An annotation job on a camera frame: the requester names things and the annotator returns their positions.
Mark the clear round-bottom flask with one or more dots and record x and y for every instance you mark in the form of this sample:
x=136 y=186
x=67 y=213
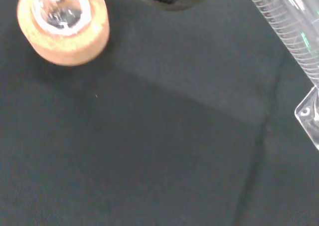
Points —
x=58 y=7

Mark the black table cloth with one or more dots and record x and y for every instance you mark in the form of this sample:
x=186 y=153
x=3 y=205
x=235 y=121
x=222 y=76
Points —
x=154 y=136

